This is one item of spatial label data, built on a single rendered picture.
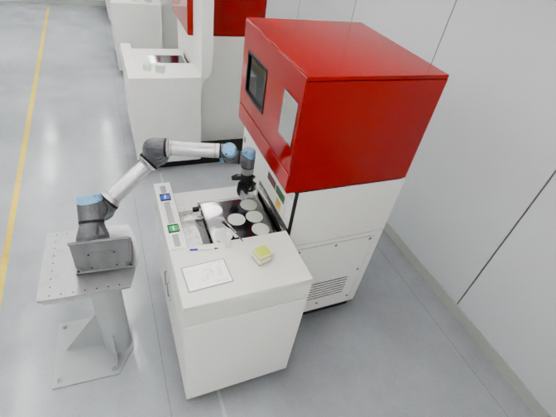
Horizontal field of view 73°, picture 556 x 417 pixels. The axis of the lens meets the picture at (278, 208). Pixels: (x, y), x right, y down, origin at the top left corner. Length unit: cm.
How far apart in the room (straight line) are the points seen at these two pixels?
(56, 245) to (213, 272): 87
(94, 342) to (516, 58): 312
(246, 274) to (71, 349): 139
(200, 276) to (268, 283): 31
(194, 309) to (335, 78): 114
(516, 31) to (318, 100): 152
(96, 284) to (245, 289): 72
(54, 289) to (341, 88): 158
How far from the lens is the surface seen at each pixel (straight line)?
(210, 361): 216
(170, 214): 212
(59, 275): 212
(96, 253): 198
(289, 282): 182
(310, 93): 163
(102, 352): 276
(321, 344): 282
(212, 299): 173
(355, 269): 268
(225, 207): 226
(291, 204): 195
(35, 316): 306
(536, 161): 272
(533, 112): 273
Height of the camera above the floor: 237
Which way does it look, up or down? 40 degrees down
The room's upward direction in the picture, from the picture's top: 10 degrees clockwise
